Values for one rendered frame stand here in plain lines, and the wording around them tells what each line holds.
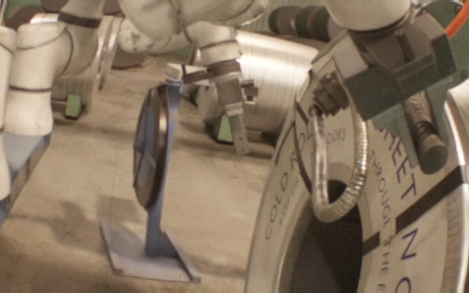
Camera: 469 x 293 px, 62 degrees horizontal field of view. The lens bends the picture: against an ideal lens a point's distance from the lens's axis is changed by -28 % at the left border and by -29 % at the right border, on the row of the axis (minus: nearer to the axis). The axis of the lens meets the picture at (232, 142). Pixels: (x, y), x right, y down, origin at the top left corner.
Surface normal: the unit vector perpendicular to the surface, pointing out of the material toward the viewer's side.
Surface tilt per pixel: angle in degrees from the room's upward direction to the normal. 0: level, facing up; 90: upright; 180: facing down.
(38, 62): 91
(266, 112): 116
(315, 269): 70
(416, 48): 50
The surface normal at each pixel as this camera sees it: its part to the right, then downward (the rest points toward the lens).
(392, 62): -0.51, -0.66
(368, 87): 0.04, 0.62
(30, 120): 0.67, -0.09
